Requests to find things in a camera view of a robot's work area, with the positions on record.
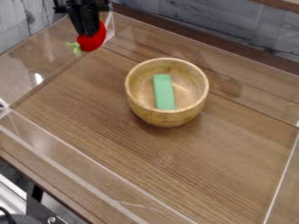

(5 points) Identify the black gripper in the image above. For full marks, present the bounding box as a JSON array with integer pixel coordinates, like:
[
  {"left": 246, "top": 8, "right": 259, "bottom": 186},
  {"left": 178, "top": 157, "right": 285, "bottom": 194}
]
[{"left": 53, "top": 0, "right": 110, "bottom": 37}]

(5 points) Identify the red plush fruit green stem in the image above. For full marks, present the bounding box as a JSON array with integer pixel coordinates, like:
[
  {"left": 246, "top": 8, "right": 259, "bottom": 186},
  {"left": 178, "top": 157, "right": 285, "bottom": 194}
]
[{"left": 66, "top": 22, "right": 109, "bottom": 56}]

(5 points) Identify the green rectangular block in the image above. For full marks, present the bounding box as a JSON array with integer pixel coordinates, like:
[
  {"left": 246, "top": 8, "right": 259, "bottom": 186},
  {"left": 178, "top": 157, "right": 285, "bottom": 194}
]
[{"left": 154, "top": 74, "right": 177, "bottom": 110}]

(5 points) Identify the light wooden bowl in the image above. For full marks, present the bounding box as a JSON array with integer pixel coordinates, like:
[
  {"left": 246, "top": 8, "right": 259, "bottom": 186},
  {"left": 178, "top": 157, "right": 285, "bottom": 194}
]
[{"left": 126, "top": 58, "right": 210, "bottom": 128}]

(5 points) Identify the clear acrylic table barrier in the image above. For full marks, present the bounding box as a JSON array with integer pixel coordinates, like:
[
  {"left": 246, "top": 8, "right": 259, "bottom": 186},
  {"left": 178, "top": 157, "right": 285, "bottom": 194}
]
[{"left": 0, "top": 100, "right": 298, "bottom": 224}]

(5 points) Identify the clear acrylic corner bracket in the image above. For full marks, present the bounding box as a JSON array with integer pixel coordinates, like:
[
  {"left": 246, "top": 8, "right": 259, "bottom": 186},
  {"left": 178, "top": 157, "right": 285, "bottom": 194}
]
[{"left": 101, "top": 11, "right": 117, "bottom": 42}]

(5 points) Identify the black metal table frame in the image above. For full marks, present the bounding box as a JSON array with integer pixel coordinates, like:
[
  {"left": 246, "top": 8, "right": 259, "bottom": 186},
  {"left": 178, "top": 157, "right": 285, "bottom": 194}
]
[{"left": 26, "top": 183, "right": 85, "bottom": 224}]

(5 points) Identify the black cable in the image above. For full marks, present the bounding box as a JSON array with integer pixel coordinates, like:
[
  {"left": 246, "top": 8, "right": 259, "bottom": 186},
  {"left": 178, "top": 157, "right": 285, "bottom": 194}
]
[{"left": 0, "top": 206, "right": 15, "bottom": 224}]

